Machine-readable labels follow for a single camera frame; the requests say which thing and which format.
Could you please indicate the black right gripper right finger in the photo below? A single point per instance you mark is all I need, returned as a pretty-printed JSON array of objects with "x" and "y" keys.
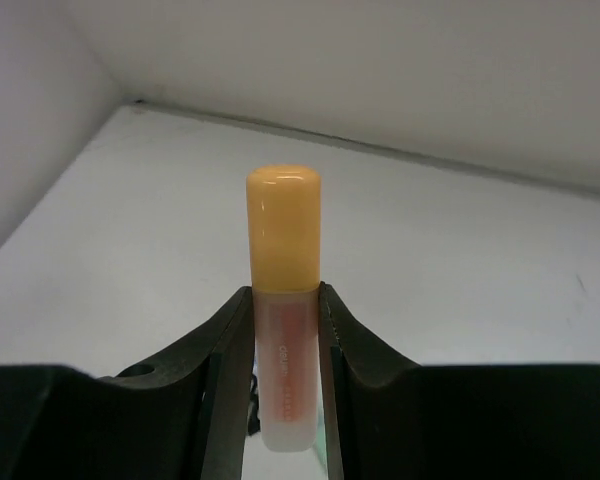
[{"x": 387, "y": 417}]

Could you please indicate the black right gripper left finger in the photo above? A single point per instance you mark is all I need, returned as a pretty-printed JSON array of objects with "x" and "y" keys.
[{"x": 178, "y": 414}]

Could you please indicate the orange highlighter marker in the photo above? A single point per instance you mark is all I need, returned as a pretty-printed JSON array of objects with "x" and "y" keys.
[{"x": 284, "y": 229}]

